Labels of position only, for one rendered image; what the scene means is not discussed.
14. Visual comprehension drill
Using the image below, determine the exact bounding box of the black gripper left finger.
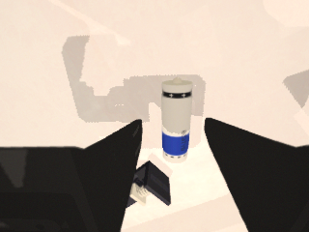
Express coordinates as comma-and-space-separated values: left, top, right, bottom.
0, 119, 143, 232

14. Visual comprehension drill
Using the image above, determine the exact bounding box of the white and blue battery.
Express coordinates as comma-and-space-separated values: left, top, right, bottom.
161, 77, 193, 163

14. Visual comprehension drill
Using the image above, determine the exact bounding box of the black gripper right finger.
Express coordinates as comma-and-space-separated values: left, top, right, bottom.
204, 118, 309, 232

